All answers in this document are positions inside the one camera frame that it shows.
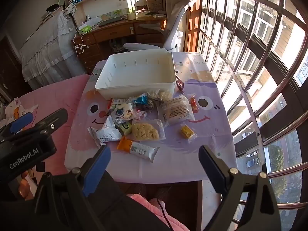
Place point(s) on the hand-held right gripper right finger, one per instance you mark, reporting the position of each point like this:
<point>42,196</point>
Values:
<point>211,170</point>

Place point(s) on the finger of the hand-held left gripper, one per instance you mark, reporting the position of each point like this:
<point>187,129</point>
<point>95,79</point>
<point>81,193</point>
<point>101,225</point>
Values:
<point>21,122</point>
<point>54,119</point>

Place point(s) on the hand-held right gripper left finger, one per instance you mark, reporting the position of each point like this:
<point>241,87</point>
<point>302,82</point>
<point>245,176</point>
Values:
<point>96,170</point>

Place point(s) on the orange and white bar packet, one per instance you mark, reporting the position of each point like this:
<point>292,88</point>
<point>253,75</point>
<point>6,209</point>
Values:
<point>139,149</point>

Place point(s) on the large clear pastry packet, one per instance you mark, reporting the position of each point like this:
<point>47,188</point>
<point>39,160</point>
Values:
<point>175,110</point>

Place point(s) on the white plastic bin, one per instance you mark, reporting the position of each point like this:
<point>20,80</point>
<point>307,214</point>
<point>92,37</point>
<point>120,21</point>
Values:
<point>134,69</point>

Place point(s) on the white plush toy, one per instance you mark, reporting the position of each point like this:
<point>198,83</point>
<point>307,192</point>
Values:
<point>14,108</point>

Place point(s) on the pink blanket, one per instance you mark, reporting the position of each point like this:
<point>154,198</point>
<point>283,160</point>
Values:
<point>60,96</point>

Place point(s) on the cartoon printed tablecloth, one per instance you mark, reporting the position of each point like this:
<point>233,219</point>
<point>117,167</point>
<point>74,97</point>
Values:
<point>204,144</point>

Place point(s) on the white and silver snack packet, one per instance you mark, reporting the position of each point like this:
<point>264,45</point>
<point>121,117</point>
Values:
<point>108,134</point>

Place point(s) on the small yellow candy packet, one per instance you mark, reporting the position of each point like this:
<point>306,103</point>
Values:
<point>187,131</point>

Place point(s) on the small green snack packet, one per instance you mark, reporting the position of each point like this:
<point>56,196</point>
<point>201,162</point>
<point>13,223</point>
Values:
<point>124,127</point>

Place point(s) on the dark wooden cabinet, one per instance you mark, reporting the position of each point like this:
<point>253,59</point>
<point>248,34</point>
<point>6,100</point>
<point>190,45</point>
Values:
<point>9,67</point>

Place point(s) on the pink fleece cloth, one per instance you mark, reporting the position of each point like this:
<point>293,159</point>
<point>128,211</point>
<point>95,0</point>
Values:
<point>144,202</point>

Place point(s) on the yellow crispy rice packet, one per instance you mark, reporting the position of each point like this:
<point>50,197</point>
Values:
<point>145,131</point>

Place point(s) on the white packet with round print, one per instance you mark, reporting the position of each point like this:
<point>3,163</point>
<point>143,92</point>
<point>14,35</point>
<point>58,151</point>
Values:
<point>122,110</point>

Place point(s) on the white lace cover cloth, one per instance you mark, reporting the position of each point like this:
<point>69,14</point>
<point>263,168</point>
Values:
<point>48,53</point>

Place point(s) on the red orange candy packet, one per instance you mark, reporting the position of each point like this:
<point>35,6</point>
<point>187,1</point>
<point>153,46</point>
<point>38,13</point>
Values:
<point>193,104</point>

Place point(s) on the small pink snack packet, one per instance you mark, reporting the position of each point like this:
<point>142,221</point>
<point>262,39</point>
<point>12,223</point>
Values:
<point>140,115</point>

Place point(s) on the blue snack packet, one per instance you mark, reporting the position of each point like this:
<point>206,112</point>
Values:
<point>142,99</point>

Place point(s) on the clear packet of dark snack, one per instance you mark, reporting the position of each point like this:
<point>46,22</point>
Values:
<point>150,104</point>

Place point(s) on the clear packet of pale snack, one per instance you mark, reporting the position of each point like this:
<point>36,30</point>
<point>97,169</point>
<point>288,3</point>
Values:
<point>160,94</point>

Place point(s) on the dark red snack packet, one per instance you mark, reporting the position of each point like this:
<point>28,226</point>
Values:
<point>180,84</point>

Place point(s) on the green tissue box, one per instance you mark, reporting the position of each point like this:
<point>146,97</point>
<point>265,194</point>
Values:
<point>85,29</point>

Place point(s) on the wooden desk with drawers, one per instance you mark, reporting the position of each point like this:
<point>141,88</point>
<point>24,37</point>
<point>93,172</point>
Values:
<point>113,32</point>

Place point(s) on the printed cloth bag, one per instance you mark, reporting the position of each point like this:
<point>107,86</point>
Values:
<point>69,10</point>

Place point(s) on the black pan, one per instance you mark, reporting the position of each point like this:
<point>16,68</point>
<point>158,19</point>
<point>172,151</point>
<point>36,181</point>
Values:
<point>53,7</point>

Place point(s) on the white mug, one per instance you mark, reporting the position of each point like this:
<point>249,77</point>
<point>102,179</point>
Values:
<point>131,16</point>

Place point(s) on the white office chair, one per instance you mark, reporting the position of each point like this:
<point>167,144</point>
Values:
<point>173,28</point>

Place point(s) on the patterned storage box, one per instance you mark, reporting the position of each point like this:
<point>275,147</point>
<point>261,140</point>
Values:
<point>155,4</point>

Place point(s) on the window frame with metal bars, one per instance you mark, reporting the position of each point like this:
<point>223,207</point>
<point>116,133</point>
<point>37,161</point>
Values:
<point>276,68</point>

